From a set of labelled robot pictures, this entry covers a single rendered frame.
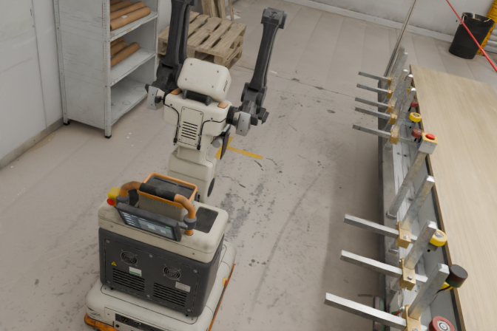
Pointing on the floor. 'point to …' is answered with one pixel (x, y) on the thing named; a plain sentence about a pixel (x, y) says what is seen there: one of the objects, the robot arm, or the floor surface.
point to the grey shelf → (103, 37)
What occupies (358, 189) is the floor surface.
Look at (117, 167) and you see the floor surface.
